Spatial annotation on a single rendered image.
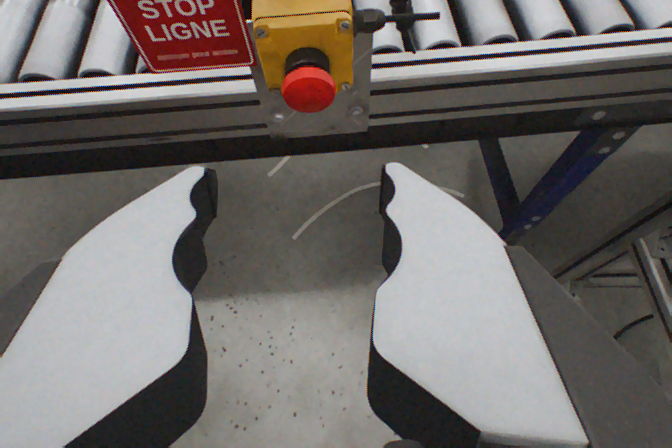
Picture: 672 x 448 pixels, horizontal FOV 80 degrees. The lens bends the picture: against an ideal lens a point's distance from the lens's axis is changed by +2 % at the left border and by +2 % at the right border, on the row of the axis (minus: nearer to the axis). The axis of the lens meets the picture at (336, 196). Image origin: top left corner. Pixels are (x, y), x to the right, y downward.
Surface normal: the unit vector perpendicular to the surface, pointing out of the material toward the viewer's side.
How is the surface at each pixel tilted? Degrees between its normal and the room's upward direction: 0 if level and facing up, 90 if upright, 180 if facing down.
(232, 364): 0
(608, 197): 0
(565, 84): 90
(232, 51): 90
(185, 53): 90
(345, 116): 90
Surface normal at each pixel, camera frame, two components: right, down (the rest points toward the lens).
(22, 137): 0.07, 0.88
